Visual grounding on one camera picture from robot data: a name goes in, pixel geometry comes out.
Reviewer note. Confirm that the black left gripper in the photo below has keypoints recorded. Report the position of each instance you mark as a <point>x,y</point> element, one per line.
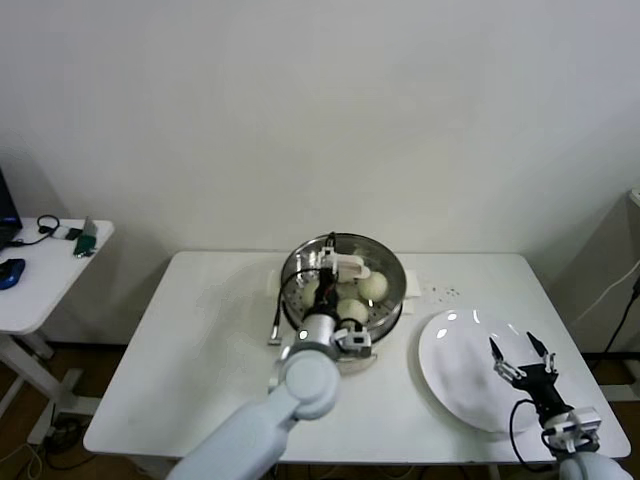
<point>327,292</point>

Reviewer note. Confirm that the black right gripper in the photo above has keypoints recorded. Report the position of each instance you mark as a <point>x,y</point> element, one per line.
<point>542,392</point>

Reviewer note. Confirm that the white steamed baozi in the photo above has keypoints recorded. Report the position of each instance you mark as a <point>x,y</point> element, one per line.
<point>307,296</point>
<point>375,287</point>
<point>351,310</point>

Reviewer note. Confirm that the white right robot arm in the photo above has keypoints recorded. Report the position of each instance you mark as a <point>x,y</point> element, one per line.
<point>590,467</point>

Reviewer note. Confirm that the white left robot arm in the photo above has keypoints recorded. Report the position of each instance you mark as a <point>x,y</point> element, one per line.
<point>300,390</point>

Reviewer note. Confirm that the perforated steel steamer basket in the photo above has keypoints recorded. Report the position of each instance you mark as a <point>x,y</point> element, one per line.
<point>387,324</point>

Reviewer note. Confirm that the white round plate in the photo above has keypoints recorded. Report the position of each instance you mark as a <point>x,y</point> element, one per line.
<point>450,350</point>

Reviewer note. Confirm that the white electric cooking pot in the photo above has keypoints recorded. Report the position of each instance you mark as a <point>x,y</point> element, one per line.
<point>413,287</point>

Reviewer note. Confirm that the white furniture floor base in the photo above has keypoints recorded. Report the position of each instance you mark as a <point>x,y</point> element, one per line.
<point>620,391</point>

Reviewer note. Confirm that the white cabinet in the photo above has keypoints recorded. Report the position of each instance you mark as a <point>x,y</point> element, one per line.
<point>635,197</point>

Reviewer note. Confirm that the green circuit board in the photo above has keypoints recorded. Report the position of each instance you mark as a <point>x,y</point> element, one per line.
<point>84,242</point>

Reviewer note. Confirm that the small black device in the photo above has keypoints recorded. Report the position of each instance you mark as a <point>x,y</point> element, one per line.
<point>73,233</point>

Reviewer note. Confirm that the small white device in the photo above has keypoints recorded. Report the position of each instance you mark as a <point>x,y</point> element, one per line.
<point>60,233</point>

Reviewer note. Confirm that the white side table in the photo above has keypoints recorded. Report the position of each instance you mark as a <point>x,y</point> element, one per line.
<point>40,280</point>

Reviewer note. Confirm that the blue computer mouse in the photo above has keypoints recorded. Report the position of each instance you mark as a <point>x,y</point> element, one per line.
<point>10,273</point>

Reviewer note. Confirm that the black laptop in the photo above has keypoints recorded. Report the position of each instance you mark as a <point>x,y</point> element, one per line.
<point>6,210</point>

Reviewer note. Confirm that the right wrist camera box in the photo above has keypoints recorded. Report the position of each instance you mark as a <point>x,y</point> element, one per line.
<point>580,422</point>

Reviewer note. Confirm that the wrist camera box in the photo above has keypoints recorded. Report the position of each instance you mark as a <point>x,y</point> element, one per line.
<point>356,341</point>
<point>580,422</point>

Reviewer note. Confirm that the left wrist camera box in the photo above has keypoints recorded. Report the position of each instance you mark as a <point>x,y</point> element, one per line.
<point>356,341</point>

